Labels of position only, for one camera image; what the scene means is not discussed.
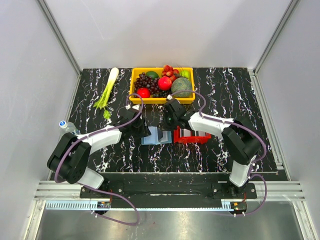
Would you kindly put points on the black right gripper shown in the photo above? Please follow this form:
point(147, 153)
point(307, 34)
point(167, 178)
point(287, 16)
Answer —
point(166, 114)

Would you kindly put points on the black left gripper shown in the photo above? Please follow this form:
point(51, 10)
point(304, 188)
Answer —
point(145, 131)

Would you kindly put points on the blue leather card holder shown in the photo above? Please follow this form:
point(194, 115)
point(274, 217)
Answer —
point(157, 137)

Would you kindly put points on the red plastic card tray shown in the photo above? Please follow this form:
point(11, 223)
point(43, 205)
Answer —
point(189, 140)

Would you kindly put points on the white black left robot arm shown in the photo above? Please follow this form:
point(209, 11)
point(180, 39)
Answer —
point(69, 160)

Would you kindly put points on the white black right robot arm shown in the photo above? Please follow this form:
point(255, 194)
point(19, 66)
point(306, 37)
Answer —
point(243, 144)

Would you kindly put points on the dark blueberry cluster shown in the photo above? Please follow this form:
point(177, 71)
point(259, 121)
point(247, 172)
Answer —
point(162, 94)

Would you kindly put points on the green netted melon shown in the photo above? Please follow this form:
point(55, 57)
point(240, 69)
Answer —
point(183, 86)

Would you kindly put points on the red pomegranate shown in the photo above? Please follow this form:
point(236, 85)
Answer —
point(165, 83)

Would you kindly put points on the red tomato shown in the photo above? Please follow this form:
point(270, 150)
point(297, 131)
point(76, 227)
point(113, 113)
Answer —
point(144, 92)

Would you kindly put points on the green white celery stalk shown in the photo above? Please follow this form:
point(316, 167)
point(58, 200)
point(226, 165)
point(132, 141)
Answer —
point(102, 103)

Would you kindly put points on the dark green avocado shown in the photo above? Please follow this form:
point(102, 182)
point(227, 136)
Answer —
point(152, 74)

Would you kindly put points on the red lychee cluster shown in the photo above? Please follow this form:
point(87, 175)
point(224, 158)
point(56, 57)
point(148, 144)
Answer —
point(169, 71)

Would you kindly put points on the dark purple grape bunch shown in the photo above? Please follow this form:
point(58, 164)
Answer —
point(143, 81)

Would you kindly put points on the yellow plastic fruit bin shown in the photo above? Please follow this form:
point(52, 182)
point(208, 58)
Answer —
point(138, 70)

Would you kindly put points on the clear plastic water bottle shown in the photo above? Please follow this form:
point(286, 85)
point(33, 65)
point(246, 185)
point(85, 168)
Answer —
point(67, 127)

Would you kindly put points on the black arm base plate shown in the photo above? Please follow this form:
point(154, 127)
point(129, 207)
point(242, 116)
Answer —
point(216, 190)

